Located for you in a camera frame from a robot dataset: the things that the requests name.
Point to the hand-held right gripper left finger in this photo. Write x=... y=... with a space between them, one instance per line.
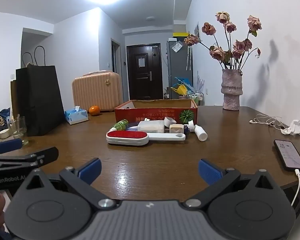
x=90 y=170

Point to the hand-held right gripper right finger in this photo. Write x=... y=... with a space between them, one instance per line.
x=210 y=172

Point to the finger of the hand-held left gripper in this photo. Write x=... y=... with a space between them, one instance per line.
x=46 y=154
x=8 y=145

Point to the white plastic bottle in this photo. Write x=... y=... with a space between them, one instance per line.
x=201 y=133

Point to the red and white lint brush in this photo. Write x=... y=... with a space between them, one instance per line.
x=127 y=136

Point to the white ridged cap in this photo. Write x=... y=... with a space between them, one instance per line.
x=191 y=123

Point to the green plastic bottle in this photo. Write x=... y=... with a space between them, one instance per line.
x=120 y=125

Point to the beige cube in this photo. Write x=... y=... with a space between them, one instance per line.
x=176 y=128

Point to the translucent white plastic box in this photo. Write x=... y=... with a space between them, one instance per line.
x=150 y=126

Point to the red cardboard box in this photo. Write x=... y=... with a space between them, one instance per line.
x=155 y=113

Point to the white bowl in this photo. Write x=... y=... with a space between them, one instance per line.
x=2 y=134

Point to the clear glass cup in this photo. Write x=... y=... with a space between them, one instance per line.
x=17 y=130

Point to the blue bag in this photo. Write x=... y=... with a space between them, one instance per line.
x=2 y=117

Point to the blue tissue box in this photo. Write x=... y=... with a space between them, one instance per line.
x=76 y=116

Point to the black paper bag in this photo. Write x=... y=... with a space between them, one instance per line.
x=38 y=100

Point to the orange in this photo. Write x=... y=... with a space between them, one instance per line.
x=94 y=110

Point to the rack with bottles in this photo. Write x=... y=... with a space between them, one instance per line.
x=196 y=97

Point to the pink ribbed suitcase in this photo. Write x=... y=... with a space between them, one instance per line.
x=96 y=92

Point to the black smartphone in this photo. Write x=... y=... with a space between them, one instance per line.
x=288 y=155

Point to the pink textured vase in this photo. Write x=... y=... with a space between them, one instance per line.
x=231 y=92

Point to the yellow watering can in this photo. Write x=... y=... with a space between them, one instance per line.
x=181 y=89

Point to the crumpled white tissue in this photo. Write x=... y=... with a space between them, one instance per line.
x=293 y=128

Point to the blue plastic hanger rack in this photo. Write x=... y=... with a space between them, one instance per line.
x=183 y=81

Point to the grey refrigerator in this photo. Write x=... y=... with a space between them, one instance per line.
x=178 y=67

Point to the dark brown door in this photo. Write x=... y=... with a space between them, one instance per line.
x=143 y=72

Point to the white door notice paper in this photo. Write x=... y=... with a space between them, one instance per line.
x=141 y=62

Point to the dried roses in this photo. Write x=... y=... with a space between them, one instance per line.
x=238 y=46

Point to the yellow box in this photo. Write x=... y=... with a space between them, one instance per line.
x=180 y=34

